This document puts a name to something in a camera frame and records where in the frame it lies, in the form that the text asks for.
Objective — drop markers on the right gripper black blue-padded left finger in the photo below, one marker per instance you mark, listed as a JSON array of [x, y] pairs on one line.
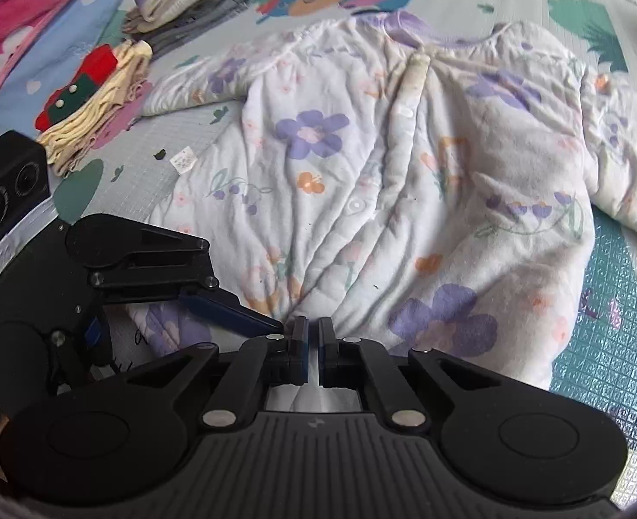
[[260, 364]]

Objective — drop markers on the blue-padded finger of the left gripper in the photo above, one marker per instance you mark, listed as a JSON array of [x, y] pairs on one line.
[[224, 309]]

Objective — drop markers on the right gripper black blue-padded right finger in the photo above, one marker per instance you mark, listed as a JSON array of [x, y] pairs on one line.
[[366, 367]]

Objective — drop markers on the white floral quilted baby garment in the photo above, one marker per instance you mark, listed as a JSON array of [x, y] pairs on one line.
[[420, 192]]

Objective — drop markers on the red green yellow folded clothes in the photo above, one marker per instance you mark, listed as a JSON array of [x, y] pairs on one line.
[[107, 80]]

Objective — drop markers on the small white paper tag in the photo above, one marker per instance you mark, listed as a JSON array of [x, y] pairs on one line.
[[184, 160]]

